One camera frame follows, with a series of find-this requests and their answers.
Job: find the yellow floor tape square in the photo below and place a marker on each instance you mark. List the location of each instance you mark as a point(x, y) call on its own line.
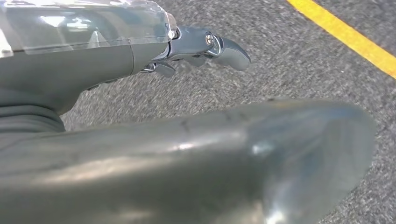
point(346, 34)

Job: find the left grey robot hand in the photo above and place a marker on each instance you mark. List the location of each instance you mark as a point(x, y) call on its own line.
point(185, 173)

